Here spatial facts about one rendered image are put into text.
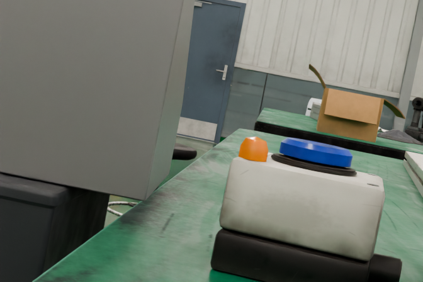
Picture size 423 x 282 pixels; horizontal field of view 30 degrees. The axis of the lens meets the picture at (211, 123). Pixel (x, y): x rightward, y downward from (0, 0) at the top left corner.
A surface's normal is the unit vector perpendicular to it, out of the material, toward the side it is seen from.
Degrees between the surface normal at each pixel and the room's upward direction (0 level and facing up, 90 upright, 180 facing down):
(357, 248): 90
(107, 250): 0
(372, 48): 90
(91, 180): 90
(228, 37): 90
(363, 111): 68
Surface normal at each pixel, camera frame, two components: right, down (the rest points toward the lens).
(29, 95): -0.04, 0.04
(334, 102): -0.04, -0.34
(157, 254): 0.19, -0.98
